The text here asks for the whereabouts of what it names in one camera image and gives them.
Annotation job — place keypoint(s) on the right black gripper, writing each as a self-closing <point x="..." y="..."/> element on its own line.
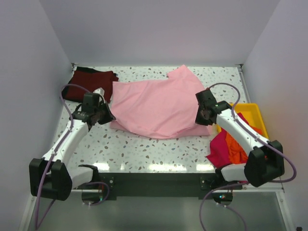
<point x="198" y="121"/>

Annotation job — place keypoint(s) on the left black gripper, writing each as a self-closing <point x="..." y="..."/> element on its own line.
<point x="109" y="116"/>

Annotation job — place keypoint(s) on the pink t shirt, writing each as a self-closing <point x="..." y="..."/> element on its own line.
<point x="159" y="109"/>

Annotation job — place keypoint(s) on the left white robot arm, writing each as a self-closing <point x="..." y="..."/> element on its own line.
<point x="49" y="177"/>

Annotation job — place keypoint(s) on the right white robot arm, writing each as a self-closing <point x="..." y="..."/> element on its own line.
<point x="264" y="160"/>

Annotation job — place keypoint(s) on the magenta t shirt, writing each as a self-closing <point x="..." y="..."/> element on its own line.
<point x="218" y="150"/>

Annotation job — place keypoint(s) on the folded dark red t shirt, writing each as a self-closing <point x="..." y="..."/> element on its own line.
<point x="92" y="83"/>

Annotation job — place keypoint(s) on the folded black t shirt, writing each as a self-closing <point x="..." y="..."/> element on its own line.
<point x="72" y="79"/>

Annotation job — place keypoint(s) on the orange t shirt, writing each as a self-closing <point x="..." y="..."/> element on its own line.
<point x="236" y="153"/>

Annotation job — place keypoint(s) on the yellow plastic bin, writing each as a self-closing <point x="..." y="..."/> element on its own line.
<point x="250" y="113"/>

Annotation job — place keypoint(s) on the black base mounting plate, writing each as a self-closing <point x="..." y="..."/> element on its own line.
<point x="161" y="184"/>

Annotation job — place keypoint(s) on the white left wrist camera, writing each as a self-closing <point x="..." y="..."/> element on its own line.
<point x="99" y="91"/>

